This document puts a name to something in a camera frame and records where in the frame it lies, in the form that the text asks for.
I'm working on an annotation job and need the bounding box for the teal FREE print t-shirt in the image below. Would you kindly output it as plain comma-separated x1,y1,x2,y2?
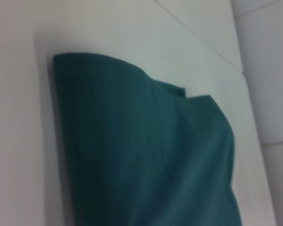
52,52,242,226

